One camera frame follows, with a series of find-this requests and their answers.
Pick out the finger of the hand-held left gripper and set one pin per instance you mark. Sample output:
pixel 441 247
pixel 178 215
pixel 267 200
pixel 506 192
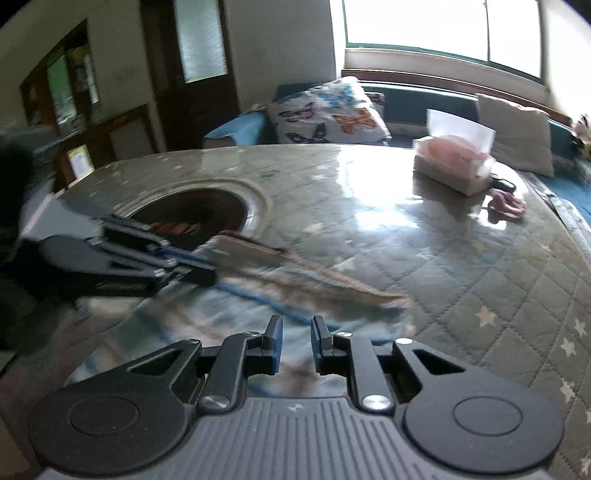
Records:
pixel 198 276
pixel 138 235

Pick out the dark wooden door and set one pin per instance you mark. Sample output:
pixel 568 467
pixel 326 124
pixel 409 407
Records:
pixel 166 92

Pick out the yellow paper sign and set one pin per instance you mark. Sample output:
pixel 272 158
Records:
pixel 81 164

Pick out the dark wooden cabinet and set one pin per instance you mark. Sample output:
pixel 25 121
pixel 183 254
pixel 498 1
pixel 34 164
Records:
pixel 41 106

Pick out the green framed window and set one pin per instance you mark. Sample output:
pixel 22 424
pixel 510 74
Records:
pixel 438 27

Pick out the black white plush toy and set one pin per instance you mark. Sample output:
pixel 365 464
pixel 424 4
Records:
pixel 582 128

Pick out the butterfly print pillow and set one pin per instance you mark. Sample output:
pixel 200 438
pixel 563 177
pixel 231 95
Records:
pixel 328 115

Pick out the small pink object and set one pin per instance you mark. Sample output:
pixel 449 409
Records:
pixel 508 203

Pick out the beige pillow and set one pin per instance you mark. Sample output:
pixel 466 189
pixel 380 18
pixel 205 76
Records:
pixel 517 134

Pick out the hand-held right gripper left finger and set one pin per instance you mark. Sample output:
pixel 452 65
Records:
pixel 275 346

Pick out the clear tissue box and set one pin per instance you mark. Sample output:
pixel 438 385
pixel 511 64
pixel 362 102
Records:
pixel 452 164

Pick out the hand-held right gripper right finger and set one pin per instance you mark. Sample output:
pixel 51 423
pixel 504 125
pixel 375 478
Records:
pixel 316 346

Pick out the blue striped shirt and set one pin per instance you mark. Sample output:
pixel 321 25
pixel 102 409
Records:
pixel 207 318

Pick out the dark green sofa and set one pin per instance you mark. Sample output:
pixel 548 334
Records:
pixel 415 106

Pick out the small dark object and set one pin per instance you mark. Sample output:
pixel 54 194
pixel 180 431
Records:
pixel 503 182

